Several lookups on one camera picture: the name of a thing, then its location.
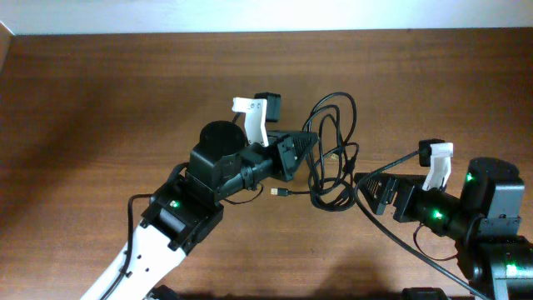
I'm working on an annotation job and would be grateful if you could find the black USB cable thick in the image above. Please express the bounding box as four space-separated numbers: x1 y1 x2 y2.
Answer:
271 123 360 212

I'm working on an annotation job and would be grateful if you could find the black USB cable thin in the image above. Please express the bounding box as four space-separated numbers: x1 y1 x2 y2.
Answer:
302 92 360 198

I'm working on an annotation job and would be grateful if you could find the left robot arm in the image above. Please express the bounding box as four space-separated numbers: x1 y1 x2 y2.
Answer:
83 121 318 299

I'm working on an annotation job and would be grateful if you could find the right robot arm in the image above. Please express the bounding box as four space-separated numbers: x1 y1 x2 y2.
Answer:
355 157 532 299

